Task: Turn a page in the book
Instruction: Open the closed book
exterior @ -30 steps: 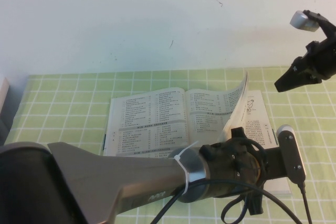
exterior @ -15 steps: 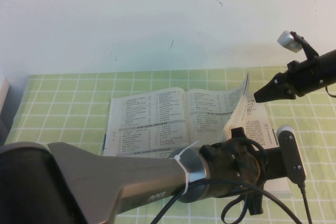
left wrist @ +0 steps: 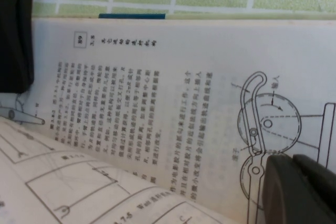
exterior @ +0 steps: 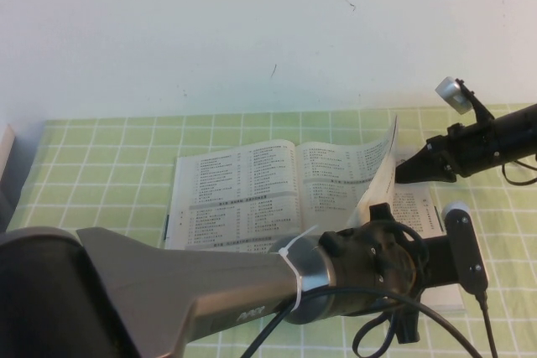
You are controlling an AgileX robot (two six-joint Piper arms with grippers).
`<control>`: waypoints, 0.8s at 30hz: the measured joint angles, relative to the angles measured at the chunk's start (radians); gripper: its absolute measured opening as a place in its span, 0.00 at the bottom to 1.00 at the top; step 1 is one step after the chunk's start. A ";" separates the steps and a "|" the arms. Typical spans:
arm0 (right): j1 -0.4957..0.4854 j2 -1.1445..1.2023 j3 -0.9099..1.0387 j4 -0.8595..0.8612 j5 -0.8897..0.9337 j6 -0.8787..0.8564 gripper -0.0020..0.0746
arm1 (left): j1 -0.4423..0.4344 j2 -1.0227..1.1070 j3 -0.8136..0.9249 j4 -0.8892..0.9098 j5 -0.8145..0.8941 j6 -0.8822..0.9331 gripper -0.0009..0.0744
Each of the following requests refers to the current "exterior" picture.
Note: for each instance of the black camera bracket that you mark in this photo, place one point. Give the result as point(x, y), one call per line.
point(476, 106)
point(436, 257)

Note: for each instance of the black right camera bracket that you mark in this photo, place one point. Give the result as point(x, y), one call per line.
point(476, 106)

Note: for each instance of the green checked tablecloth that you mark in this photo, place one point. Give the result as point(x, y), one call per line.
point(84, 165)

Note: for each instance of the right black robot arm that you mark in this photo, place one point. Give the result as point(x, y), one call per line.
point(518, 131)

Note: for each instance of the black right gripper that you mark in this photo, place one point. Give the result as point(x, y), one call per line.
point(474, 148)

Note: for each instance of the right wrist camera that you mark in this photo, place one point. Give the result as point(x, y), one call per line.
point(451, 91)

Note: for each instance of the left silver black robot arm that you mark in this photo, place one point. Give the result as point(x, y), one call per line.
point(126, 282)

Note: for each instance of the black left camera bracket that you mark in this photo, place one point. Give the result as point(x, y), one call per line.
point(436, 257)

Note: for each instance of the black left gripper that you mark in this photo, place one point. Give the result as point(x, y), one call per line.
point(379, 214)

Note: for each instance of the white zip tie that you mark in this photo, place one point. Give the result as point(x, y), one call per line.
point(298, 286)

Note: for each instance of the white hardcover book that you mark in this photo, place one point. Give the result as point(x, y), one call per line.
point(235, 182)

